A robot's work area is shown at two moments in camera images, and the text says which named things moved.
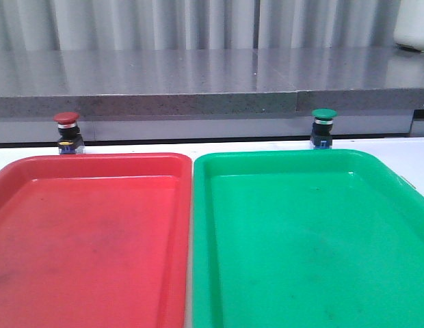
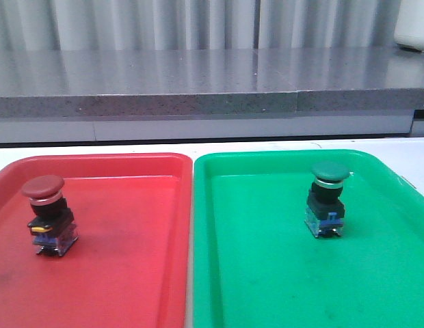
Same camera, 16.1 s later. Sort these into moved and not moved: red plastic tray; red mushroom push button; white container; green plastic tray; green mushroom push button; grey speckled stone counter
Moved: green mushroom push button; red mushroom push button
Not moved: green plastic tray; grey speckled stone counter; red plastic tray; white container
